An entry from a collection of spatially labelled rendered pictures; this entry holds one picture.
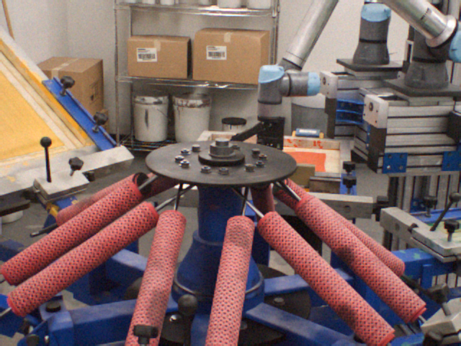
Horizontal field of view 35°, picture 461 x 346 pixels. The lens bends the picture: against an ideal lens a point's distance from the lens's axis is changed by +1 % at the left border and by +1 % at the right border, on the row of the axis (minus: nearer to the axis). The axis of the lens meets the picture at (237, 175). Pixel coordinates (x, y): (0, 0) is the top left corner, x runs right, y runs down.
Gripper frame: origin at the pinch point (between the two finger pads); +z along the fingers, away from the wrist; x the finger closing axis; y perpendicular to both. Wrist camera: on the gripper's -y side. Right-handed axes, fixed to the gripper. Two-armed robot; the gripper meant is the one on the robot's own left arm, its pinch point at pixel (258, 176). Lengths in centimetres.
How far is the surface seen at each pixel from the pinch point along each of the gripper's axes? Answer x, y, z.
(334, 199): -25.5, 24.1, -3.5
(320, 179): -3.3, 19.9, -1.9
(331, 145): 57, 23, 3
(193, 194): -25.8, -16.1, -1.3
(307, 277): -105, 19, -16
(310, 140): 57, 15, 2
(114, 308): -94, -18, 0
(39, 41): 310, -199, 7
